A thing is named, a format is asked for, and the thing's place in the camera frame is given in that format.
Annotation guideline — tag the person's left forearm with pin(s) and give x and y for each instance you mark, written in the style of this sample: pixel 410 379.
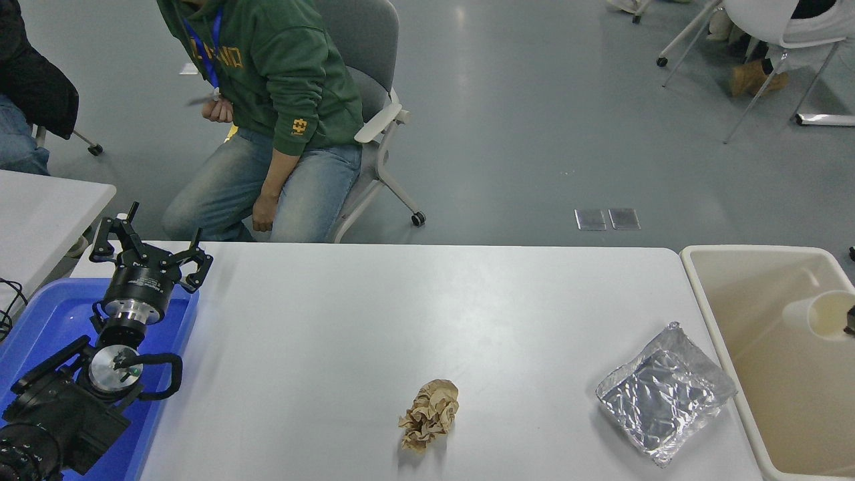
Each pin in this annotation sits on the person's left forearm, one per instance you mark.
pixel 277 174

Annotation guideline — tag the chair leg with black caster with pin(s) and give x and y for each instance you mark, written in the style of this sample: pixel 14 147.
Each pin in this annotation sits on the chair leg with black caster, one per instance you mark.
pixel 95 149

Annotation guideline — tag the white paper cup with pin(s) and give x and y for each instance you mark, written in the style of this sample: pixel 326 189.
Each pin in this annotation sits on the white paper cup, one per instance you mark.
pixel 825 314

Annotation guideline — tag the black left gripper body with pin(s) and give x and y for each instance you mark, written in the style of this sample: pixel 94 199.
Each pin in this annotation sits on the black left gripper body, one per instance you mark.
pixel 135 284

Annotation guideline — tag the person with white shoes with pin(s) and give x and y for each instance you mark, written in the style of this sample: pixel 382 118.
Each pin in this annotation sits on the person with white shoes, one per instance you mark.
pixel 624 5

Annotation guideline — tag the white side table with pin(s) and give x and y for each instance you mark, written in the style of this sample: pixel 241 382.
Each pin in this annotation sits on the white side table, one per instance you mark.
pixel 40 220

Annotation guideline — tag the person's left hand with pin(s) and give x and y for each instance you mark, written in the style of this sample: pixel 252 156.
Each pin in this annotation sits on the person's left hand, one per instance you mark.
pixel 266 214

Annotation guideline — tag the large pale bin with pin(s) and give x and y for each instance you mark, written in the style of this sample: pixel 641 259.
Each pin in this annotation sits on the large pale bin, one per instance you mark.
pixel 768 401

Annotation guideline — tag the white floor rail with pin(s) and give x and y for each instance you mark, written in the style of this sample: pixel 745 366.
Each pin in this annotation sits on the white floor rail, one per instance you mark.
pixel 828 119

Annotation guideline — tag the white wheeled frame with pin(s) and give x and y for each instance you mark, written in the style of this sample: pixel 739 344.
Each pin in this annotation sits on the white wheeled frame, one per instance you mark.
pixel 662 61

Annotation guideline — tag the crumpled tan paper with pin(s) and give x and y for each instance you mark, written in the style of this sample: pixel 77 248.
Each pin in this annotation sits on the crumpled tan paper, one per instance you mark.
pixel 431 414

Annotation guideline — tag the person in dark jacket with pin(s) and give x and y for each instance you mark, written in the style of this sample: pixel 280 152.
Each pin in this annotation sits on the person in dark jacket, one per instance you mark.
pixel 33 87

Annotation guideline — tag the grey wheeled office chair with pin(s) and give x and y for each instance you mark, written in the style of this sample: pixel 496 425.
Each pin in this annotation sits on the grey wheeled office chair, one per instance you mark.
pixel 361 40

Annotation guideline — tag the silver floor plate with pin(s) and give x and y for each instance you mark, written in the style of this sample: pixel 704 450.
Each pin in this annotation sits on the silver floor plate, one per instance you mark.
pixel 624 219
pixel 591 220

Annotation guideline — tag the white chair with metal legs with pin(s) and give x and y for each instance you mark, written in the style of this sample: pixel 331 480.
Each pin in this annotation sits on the white chair with metal legs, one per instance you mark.
pixel 755 17

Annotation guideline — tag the blue plastic tray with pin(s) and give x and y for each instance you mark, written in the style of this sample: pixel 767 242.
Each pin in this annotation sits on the blue plastic tray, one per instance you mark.
pixel 53 314

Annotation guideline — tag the white paper sheet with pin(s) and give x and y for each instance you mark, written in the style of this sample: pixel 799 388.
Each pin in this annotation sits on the white paper sheet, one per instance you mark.
pixel 188 69

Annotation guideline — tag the seated person with tan boots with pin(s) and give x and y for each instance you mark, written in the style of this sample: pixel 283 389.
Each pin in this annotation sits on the seated person with tan boots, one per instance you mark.
pixel 751 77

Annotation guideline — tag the person's right hand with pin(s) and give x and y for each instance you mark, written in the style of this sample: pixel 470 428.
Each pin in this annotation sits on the person's right hand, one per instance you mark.
pixel 219 112

